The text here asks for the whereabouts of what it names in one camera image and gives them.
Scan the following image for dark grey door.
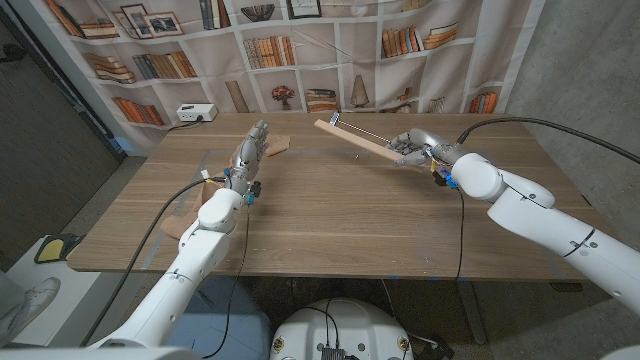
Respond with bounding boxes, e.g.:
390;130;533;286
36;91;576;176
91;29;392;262
0;9;126;256

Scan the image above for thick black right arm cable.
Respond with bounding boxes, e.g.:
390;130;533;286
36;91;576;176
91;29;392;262
455;116;640;165

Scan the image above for black torso cable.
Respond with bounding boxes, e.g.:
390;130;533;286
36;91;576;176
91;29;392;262
299;298;341;349

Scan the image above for wooden hanger with metal hook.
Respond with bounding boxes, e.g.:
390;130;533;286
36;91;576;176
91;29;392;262
313;110;406;164

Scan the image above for black power strip cable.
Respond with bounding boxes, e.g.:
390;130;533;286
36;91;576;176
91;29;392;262
167;115;205;132

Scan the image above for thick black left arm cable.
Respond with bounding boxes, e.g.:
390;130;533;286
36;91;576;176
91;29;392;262
81;177;227;347

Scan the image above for grey metal table leg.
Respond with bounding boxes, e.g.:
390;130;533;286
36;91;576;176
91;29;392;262
457;279;489;346

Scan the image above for yellow and black floor pad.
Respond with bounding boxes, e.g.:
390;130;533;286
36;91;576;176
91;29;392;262
33;233;84;265

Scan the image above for person's white shoe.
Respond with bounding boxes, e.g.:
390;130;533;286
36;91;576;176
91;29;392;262
0;277;61;341

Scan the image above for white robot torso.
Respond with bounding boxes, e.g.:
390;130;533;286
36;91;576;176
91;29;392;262
269;298;415;360

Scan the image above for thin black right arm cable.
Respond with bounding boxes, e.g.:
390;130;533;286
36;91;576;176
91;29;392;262
454;191;465;280

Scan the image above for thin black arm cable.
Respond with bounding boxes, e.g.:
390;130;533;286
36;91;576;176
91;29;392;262
199;203;251;360
454;191;465;280

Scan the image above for white power strip box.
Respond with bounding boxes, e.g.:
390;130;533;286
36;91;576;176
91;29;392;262
176;103;219;123

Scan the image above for tan adhesive wrap strip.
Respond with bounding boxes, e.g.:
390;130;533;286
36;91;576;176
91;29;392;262
159;133;291;240

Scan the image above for white floor board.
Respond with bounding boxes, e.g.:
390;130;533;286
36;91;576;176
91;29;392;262
0;234;101;346

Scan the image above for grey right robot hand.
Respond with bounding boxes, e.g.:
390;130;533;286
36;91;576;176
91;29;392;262
387;128;469;169

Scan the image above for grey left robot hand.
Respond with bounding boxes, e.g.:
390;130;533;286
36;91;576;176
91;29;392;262
223;119;271;197

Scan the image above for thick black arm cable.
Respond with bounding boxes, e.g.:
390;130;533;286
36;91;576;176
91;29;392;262
81;177;227;347
455;116;640;165

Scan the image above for printed bookshelf backdrop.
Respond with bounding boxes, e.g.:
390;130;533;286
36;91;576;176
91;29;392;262
9;0;546;151

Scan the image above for black door handle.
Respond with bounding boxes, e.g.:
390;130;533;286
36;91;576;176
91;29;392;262
0;43;26;64

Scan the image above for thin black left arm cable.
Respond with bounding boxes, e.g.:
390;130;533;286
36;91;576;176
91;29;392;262
199;203;251;360

